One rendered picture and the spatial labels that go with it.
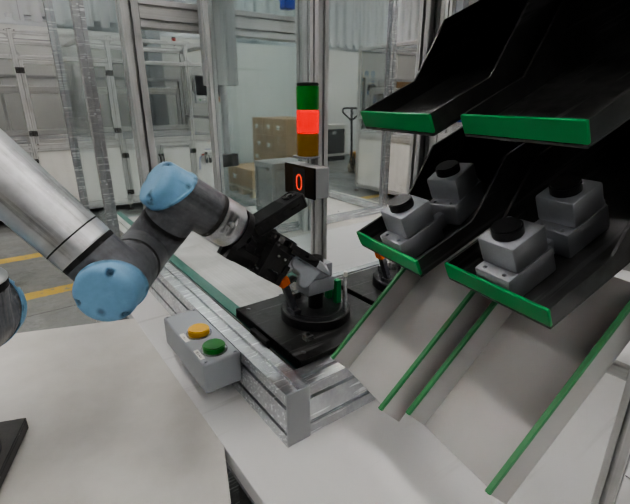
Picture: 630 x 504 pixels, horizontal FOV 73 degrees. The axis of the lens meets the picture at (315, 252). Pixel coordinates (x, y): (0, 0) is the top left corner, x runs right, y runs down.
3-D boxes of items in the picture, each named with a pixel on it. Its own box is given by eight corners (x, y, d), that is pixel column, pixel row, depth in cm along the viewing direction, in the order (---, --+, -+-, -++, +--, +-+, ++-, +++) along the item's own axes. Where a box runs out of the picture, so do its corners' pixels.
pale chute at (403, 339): (399, 422, 56) (380, 410, 53) (347, 369, 67) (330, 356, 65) (529, 256, 57) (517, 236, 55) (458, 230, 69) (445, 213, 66)
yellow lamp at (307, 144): (305, 157, 95) (305, 134, 94) (292, 155, 99) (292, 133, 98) (323, 155, 98) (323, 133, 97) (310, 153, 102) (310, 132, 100)
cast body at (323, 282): (308, 297, 82) (309, 263, 80) (295, 289, 85) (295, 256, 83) (342, 287, 87) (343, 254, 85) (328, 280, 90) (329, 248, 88)
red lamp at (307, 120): (305, 134, 94) (304, 110, 92) (292, 132, 98) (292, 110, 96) (323, 133, 97) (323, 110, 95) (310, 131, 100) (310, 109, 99)
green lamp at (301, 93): (304, 110, 92) (304, 85, 90) (292, 109, 96) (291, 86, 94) (323, 109, 95) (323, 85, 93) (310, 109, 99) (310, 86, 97)
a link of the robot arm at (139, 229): (85, 276, 60) (130, 218, 58) (113, 249, 71) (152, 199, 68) (133, 307, 62) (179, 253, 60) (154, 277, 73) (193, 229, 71)
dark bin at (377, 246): (421, 278, 50) (403, 226, 47) (361, 245, 61) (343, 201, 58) (580, 162, 57) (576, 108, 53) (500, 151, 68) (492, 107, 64)
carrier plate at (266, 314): (300, 371, 72) (300, 360, 72) (236, 316, 91) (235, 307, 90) (399, 329, 86) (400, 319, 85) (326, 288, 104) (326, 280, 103)
